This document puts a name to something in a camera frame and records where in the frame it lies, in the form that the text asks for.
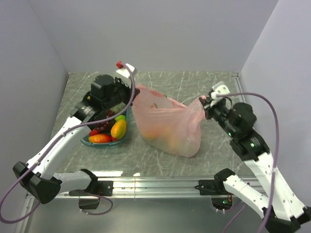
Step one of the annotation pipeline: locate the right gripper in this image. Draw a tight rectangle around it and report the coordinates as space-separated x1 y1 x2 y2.
198 96 236 136

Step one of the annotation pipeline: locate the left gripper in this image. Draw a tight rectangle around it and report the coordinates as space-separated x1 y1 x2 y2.
104 76 140 111

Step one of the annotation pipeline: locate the pink plastic bag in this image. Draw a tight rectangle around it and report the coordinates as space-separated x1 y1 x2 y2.
132 84 205 158

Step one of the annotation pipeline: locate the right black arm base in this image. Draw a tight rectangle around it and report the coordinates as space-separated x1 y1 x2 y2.
194 180 242 213

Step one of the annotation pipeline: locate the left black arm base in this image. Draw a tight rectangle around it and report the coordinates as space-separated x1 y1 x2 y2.
69 181 114 213

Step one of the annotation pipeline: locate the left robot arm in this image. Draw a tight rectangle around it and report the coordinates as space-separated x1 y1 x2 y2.
13 74 139 204

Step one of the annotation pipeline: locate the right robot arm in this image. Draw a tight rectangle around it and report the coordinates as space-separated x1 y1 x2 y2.
195 98 311 233

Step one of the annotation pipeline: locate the netted cantaloupe melon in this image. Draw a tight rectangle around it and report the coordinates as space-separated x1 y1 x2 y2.
111 102 126 114

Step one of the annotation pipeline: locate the small green fruit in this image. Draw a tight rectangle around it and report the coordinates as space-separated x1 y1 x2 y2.
114 115 126 121

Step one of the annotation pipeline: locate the orange mango at tray bottom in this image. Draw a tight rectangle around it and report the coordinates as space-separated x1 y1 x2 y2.
110 119 127 139

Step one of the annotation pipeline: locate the purple grape bunch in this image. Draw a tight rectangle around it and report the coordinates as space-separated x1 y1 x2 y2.
94 110 116 133

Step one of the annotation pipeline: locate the red apple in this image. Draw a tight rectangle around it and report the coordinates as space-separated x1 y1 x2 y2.
89 128 101 136

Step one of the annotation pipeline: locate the red orange long fruit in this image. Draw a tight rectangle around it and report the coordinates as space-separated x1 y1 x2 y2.
88 133 112 144

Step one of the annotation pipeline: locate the teal plastic fruit tray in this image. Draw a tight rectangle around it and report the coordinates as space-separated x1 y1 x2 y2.
80 108 131 148

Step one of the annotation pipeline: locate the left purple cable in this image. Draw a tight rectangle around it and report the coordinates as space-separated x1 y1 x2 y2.
0 62 136 223

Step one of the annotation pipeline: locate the purple cable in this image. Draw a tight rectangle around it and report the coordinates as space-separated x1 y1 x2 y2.
216 93 279 233
0 62 136 223

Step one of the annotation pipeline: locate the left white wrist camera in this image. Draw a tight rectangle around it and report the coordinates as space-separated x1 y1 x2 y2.
116 61 138 80

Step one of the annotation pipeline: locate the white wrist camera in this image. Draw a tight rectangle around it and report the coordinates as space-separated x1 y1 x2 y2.
116 61 138 80
208 81 230 107

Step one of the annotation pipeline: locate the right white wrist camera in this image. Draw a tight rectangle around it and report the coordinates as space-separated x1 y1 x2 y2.
208 81 230 107

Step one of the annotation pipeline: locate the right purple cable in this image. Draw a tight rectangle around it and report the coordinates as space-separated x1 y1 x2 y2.
216 93 279 233

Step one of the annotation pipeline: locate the aluminium mounting rail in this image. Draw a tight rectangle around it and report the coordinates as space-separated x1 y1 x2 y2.
21 171 246 203

